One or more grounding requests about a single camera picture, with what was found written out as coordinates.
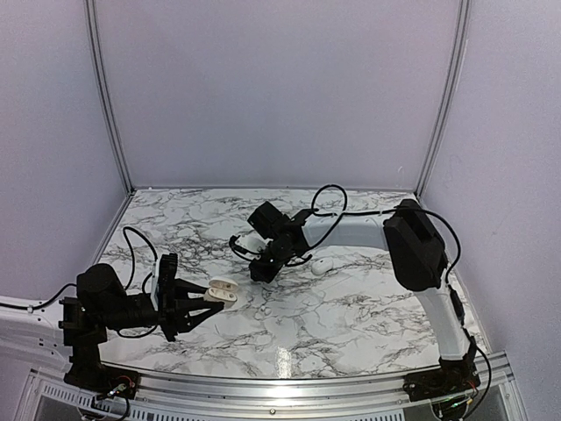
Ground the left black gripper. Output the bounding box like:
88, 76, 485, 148
101, 279, 224, 343

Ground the white earbud charging case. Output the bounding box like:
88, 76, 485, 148
203, 277, 239, 308

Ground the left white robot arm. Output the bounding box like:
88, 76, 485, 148
1, 253, 238, 390

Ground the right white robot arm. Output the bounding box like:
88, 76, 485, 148
248, 199, 477, 393

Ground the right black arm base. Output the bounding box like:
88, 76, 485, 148
402, 349, 480, 402

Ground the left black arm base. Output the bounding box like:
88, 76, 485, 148
63, 346, 139, 399

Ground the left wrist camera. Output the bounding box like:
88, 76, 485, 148
149, 259, 160, 310

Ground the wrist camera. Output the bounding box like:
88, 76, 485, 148
229, 201, 290, 256
149, 259, 160, 310

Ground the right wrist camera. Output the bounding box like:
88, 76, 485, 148
229, 201, 290, 256

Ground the front aluminium rail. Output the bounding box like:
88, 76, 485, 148
25, 350, 514, 421

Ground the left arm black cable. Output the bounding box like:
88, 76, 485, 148
25, 225, 159, 339

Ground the left aluminium corner post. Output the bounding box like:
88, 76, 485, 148
84, 0, 135, 196

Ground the aluminium corner post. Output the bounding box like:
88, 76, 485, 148
84, 0, 135, 196
415, 0, 472, 198

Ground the right aluminium corner post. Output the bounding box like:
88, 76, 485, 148
415, 0, 472, 198

